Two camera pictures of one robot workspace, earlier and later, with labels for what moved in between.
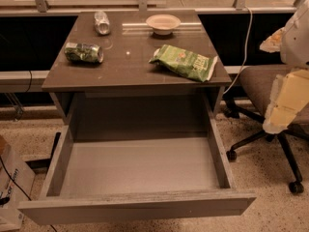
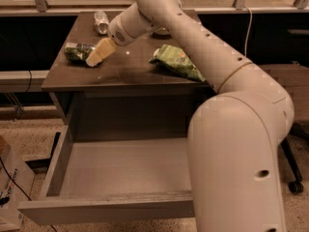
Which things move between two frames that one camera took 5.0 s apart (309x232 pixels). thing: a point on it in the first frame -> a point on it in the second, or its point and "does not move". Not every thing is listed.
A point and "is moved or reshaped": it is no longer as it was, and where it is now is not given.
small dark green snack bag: x=84 y=52 is moved or reshaped
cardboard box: x=11 y=216 does not move
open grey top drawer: x=136 y=180 does not move
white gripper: x=296 y=41 -> x=116 y=31
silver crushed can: x=101 y=23 does not move
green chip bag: x=191 y=65 does not move
